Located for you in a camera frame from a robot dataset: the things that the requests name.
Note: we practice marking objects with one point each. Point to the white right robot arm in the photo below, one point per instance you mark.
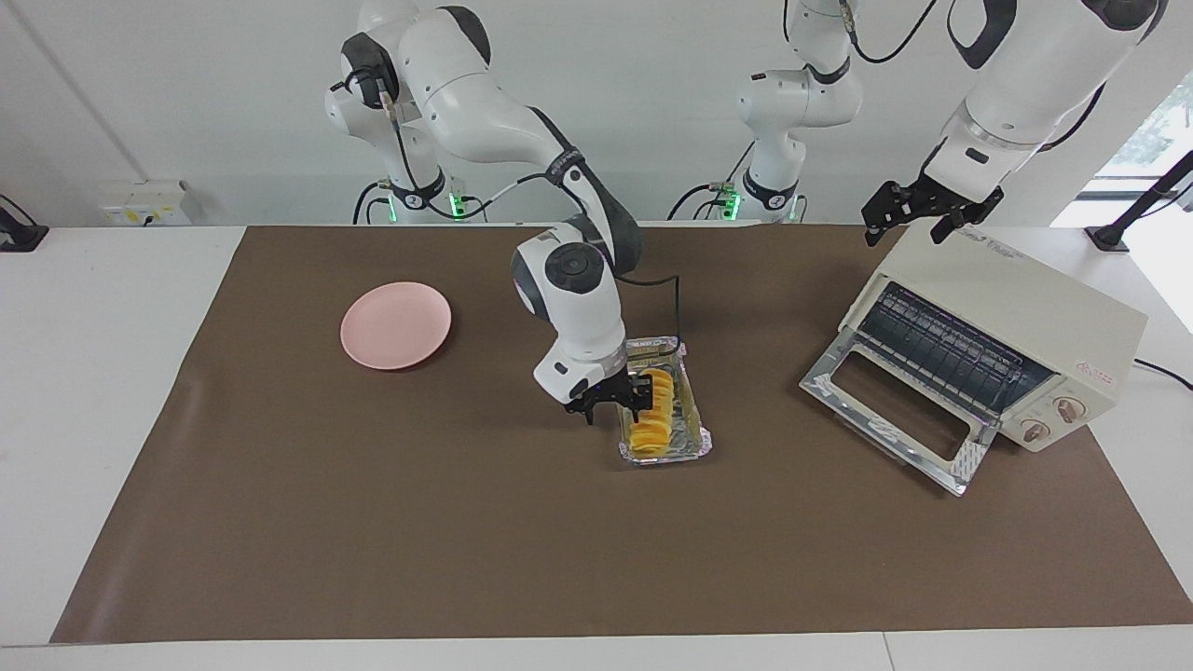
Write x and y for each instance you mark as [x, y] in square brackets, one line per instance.
[485, 102]

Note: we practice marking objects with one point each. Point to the sliced golden bread loaf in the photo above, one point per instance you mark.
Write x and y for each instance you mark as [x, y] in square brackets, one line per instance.
[652, 433]

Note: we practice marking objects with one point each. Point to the aluminium foil tray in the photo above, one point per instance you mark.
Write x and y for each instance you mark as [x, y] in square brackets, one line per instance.
[692, 429]

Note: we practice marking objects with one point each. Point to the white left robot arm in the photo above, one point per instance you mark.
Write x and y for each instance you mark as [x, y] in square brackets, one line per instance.
[1025, 84]

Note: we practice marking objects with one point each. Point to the small black table clamp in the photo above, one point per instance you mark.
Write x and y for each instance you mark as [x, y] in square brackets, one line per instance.
[19, 238]

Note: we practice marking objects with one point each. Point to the cream toaster oven body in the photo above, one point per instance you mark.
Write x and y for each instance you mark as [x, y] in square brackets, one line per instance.
[1016, 289]

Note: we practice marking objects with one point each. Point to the round pink plate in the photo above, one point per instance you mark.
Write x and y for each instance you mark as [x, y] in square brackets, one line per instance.
[396, 326]

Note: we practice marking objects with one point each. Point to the glass oven door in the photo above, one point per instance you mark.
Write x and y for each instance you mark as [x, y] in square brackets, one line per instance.
[839, 387]

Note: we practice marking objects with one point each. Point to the white wall power outlet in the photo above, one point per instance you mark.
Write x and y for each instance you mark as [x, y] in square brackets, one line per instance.
[140, 205]

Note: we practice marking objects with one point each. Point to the cream oven knob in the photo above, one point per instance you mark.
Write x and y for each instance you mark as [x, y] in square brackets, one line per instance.
[1036, 431]
[1070, 407]

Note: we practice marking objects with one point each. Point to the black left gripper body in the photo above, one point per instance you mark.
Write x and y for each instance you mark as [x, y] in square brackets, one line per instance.
[918, 198]

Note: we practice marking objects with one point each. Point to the brown table mat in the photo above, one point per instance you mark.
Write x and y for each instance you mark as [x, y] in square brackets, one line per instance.
[373, 513]

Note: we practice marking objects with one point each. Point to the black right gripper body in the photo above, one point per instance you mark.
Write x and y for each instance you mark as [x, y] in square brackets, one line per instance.
[610, 390]

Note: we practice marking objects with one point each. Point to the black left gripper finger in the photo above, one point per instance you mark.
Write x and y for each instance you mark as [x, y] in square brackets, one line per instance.
[872, 233]
[943, 231]

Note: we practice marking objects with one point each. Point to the black angled stand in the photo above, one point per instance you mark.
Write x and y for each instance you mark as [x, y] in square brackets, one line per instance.
[1109, 235]

